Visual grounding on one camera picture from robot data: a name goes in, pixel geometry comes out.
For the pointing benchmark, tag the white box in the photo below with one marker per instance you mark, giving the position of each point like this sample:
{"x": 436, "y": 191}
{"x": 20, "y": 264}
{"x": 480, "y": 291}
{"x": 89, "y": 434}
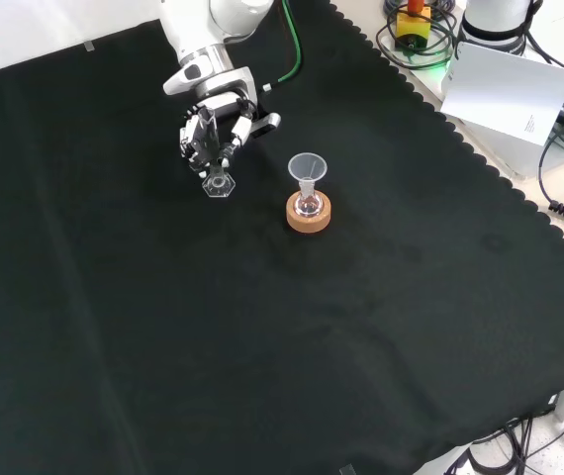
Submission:
{"x": 509, "y": 153}

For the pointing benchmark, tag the clear round-bottom flask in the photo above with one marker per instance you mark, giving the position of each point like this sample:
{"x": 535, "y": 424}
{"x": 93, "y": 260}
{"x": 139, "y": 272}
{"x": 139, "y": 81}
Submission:
{"x": 308, "y": 205}

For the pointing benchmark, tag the clear plastic funnel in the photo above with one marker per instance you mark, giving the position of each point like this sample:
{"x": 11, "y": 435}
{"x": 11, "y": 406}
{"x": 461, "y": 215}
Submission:
{"x": 308, "y": 167}

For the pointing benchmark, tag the yellow stop button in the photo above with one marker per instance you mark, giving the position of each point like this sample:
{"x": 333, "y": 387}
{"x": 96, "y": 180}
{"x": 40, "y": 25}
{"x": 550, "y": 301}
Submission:
{"x": 413, "y": 29}

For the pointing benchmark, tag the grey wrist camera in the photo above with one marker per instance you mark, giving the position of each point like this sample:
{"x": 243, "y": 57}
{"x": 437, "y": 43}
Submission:
{"x": 268, "y": 124}

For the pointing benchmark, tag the clear tape piece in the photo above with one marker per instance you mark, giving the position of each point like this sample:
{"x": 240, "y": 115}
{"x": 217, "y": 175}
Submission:
{"x": 347, "y": 470}

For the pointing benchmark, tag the black table cloth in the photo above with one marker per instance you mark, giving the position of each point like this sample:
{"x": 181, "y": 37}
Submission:
{"x": 163, "y": 297}

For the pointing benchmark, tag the clear graduated cylinder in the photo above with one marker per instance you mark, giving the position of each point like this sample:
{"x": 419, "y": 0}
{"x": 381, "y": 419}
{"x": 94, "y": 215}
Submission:
{"x": 217, "y": 184}

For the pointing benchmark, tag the pale board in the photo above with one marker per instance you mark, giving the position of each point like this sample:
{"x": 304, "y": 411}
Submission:
{"x": 504, "y": 91}

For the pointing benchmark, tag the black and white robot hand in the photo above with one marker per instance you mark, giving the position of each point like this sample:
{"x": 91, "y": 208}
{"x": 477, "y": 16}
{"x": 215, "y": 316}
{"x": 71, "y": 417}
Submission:
{"x": 227, "y": 91}

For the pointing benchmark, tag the grey tape piece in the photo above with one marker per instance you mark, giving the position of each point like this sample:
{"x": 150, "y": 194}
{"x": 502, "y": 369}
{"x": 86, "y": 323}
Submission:
{"x": 90, "y": 47}

